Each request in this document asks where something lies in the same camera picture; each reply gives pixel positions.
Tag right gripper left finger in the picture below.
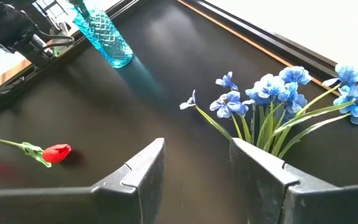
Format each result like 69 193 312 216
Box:
0 138 167 224

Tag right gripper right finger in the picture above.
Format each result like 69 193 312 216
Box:
229 138 358 224

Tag red artificial tulip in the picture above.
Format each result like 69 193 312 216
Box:
0 134 73 169

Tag blue artificial flower spray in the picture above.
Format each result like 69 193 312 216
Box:
272 64 358 158
178 65 313 156
68 0 90 19

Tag blue textured glass vase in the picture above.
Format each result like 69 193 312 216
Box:
71 0 135 70

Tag wooden table side board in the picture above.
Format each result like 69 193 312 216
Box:
0 58 33 91

